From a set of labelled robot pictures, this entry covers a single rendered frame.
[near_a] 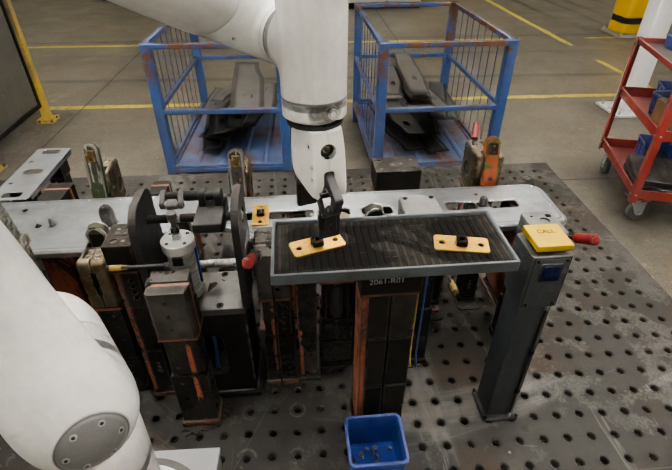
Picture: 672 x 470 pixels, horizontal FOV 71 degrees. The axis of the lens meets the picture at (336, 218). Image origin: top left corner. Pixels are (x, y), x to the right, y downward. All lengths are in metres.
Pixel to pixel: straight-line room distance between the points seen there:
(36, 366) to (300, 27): 0.43
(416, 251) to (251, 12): 0.41
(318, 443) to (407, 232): 0.49
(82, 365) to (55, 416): 0.05
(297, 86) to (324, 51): 0.05
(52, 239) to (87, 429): 0.69
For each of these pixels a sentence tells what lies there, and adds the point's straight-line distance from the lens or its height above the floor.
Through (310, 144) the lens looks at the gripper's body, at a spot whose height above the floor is 1.35.
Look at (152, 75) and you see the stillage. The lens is 2.96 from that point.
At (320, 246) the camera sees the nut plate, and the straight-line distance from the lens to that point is 0.73.
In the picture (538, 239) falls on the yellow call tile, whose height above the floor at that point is 1.16.
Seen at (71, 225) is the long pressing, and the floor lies 1.00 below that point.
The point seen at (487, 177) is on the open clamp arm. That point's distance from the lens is 1.29.
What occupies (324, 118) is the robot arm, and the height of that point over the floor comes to 1.38.
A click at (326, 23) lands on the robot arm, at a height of 1.50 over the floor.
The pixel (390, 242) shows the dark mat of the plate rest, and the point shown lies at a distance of 0.74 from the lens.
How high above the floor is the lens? 1.61
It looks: 34 degrees down
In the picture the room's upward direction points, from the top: straight up
